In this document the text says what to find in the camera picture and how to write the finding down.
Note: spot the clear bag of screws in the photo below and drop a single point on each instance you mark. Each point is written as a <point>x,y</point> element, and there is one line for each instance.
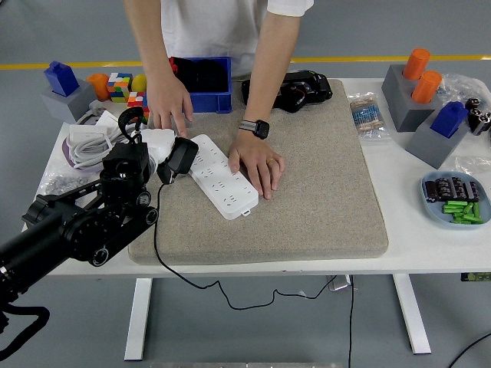
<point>61,182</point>

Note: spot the large rubik's cube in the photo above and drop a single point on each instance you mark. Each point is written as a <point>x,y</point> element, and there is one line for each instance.
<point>119,88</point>

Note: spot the black fabric pouch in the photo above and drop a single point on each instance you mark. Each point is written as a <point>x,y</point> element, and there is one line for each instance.
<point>203,76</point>

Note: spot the small rubik's cube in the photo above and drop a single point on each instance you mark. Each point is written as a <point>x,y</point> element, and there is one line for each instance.
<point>137,100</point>

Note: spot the black electrolytic capacitor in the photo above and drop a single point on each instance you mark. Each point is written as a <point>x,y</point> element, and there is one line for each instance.
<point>444,189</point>
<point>430,191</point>
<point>458,188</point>
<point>472,191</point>

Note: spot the white switch panel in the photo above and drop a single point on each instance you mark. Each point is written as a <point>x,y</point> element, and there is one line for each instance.
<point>107,119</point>

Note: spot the grey-brown mat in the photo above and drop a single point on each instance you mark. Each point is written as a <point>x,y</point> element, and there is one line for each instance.
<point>307,191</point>

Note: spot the person's right forearm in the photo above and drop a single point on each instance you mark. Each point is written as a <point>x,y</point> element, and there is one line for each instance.
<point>149,46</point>

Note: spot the black electronic device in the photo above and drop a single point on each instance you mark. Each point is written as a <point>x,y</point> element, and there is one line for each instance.
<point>314,90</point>

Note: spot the black pouch with red trim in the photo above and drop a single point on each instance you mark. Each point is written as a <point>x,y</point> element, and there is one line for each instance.
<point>175,69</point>

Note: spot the white power strip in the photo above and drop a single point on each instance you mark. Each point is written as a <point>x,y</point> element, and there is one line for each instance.
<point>230,191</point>

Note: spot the yellow ball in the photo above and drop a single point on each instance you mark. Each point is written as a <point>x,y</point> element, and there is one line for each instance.
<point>139,82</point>

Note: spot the blue house-shaped block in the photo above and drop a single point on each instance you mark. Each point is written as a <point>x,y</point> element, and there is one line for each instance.
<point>61,78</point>
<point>449,119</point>

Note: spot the black wristwatch striped band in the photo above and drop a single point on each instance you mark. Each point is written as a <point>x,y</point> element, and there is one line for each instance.
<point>260,129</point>

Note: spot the person's right hand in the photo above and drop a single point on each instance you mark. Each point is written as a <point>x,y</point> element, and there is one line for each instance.
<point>167,101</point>

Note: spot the person's left forearm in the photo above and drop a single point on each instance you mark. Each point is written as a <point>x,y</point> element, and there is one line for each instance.
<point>274,65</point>

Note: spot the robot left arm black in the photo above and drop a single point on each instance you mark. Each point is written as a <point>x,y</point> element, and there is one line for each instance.
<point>76,226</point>

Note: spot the person's torso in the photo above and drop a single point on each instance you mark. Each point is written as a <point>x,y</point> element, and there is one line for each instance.
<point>215,30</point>

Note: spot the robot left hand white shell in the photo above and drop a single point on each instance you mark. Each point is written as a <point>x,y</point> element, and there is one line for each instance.
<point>159,140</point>

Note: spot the clear bag of resistors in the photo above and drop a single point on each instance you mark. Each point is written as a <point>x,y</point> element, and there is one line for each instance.
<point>368,115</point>

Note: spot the silver bracket under table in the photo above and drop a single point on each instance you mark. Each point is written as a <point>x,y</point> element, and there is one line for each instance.
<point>341,283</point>

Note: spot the orange plastic cylinder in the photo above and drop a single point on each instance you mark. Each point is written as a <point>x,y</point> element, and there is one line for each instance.
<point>100,86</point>
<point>416,63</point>
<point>426,88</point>

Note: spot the clear plastic bag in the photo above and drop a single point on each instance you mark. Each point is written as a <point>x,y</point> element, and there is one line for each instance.
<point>460,86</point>
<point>475,165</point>

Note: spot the blue-grey plate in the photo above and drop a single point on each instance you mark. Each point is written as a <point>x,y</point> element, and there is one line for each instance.
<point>431,214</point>

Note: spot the blue plastic bin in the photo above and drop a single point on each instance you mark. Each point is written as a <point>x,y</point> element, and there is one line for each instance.
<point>215,101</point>

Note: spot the grey two-hole block holder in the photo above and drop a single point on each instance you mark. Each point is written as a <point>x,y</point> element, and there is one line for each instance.
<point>403,111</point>

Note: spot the green battery cell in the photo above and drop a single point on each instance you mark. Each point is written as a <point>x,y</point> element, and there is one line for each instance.
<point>476,211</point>
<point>452,209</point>
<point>454,204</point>
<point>468,209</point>
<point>466,219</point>

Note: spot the green circuit board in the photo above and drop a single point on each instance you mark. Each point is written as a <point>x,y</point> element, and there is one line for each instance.
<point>477,276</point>

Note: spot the person's left hand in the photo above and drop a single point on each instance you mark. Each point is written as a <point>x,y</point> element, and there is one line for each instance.
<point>259,155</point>

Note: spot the black cylinder silver cap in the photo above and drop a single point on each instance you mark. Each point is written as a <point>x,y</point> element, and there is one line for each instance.
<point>472,104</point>
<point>477,119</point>
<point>487,120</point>

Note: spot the white table leg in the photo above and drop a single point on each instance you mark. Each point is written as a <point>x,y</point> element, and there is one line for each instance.
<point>138,318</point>
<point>412,314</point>

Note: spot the grey single-slot block holder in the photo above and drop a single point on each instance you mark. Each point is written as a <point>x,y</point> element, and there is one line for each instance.
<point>429,149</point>
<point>65,105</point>

